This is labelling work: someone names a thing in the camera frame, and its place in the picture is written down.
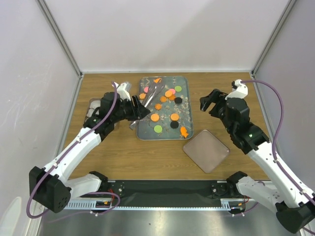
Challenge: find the black round cookie top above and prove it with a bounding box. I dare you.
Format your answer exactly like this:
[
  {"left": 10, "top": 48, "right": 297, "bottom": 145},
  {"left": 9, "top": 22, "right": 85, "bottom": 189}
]
[{"left": 174, "top": 97, "right": 183, "bottom": 104}]

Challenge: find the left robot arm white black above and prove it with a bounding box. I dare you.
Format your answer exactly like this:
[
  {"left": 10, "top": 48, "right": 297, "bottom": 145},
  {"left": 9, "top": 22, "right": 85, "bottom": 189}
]
[{"left": 28, "top": 92, "right": 151, "bottom": 213}]

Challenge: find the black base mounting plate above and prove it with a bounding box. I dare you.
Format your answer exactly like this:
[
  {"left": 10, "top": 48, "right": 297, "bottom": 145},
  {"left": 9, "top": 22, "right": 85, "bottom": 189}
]
[{"left": 80, "top": 179, "right": 256, "bottom": 208}]

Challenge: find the aluminium frame rail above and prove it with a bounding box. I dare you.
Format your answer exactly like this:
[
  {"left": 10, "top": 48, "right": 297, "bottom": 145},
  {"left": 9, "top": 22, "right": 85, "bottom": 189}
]
[{"left": 34, "top": 179, "right": 302, "bottom": 212}]

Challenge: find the brown translucent box lid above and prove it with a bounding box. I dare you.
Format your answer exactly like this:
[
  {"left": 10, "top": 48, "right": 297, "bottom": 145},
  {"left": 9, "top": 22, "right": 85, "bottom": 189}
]
[{"left": 183, "top": 129, "right": 230, "bottom": 174}]

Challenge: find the orange fish cookie top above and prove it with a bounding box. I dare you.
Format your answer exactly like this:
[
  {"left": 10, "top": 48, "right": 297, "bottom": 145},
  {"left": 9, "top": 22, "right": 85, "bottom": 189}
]
[{"left": 153, "top": 78, "right": 162, "bottom": 84}]

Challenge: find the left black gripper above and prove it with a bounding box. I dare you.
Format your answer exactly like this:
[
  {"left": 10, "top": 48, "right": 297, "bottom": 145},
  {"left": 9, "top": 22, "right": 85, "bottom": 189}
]
[{"left": 111, "top": 95, "right": 150, "bottom": 123}]

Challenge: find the green round cookie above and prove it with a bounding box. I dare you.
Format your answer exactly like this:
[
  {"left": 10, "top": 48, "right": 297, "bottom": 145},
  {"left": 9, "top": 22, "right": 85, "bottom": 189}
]
[
  {"left": 174, "top": 86, "right": 182, "bottom": 92},
  {"left": 154, "top": 125, "right": 163, "bottom": 133}
]

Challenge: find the purple cable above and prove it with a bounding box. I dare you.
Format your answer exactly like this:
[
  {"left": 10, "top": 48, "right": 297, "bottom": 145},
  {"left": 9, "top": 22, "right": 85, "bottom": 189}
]
[
  {"left": 26, "top": 81, "right": 122, "bottom": 219},
  {"left": 228, "top": 80, "right": 315, "bottom": 236}
]

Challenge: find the green round cookie bottom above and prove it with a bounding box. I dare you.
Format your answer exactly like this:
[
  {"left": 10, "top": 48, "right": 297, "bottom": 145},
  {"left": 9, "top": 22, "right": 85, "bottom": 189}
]
[{"left": 154, "top": 125, "right": 163, "bottom": 133}]

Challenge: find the floral patterned metal tray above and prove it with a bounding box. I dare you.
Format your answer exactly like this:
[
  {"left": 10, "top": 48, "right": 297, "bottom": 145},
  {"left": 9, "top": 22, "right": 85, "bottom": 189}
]
[{"left": 136, "top": 76, "right": 193, "bottom": 141}]

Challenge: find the orange fish cookie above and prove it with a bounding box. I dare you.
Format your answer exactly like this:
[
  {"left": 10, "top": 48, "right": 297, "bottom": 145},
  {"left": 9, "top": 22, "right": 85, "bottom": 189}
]
[
  {"left": 180, "top": 126, "right": 189, "bottom": 139},
  {"left": 153, "top": 78, "right": 162, "bottom": 84}
]

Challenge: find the orange round cookie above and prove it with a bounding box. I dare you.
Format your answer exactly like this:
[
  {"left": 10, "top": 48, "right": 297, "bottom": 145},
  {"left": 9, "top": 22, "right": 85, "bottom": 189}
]
[
  {"left": 150, "top": 114, "right": 159, "bottom": 122},
  {"left": 164, "top": 90, "right": 173, "bottom": 98},
  {"left": 170, "top": 113, "right": 179, "bottom": 121}
]

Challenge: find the orange fish cookie bottom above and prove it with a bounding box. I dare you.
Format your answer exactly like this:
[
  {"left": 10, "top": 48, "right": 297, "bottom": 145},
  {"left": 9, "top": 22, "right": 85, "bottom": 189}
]
[{"left": 180, "top": 126, "right": 189, "bottom": 139}]

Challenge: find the black round cookie bottom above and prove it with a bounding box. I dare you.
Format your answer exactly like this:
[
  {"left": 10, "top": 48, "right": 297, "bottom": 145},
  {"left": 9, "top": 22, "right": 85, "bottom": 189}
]
[{"left": 170, "top": 120, "right": 179, "bottom": 129}]

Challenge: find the orange round cookie stacked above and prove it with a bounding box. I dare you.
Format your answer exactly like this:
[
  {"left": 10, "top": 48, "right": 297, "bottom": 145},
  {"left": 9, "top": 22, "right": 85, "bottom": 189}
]
[{"left": 164, "top": 90, "right": 173, "bottom": 98}]

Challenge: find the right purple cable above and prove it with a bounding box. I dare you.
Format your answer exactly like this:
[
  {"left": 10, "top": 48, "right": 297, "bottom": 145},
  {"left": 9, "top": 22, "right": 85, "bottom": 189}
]
[{"left": 228, "top": 80, "right": 315, "bottom": 236}]

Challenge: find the green round cookie top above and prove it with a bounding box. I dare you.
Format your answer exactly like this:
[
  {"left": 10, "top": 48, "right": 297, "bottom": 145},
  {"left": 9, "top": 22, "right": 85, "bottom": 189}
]
[{"left": 174, "top": 86, "right": 182, "bottom": 92}]

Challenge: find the black round cookie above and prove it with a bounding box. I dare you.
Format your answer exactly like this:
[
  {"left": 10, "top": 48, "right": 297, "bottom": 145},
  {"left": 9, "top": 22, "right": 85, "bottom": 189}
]
[
  {"left": 170, "top": 120, "right": 179, "bottom": 129},
  {"left": 174, "top": 97, "right": 183, "bottom": 104}
]

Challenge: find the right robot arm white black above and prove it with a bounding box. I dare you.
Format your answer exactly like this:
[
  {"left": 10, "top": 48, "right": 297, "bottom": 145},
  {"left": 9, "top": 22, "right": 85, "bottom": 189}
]
[{"left": 200, "top": 89, "right": 315, "bottom": 234}]

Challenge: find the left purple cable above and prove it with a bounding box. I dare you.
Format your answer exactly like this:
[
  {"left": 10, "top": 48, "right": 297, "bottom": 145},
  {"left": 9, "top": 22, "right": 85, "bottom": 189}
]
[{"left": 26, "top": 81, "right": 122, "bottom": 219}]

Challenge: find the orange flower cookie centre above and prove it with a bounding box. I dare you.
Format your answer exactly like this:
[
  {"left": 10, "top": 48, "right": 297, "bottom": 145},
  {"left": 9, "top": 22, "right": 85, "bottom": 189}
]
[{"left": 160, "top": 96, "right": 167, "bottom": 103}]

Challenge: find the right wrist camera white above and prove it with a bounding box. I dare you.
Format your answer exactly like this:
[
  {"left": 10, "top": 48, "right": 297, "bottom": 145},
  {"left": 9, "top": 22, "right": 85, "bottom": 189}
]
[{"left": 225, "top": 79, "right": 248, "bottom": 100}]

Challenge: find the clear box with paper cups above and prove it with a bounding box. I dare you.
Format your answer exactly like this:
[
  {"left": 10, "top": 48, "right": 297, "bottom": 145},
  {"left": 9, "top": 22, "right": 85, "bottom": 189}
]
[{"left": 83, "top": 98, "right": 113, "bottom": 129}]

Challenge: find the small orange flower cookie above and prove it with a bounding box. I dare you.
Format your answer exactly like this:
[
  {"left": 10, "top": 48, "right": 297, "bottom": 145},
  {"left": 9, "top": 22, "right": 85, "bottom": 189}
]
[{"left": 155, "top": 104, "right": 162, "bottom": 110}]

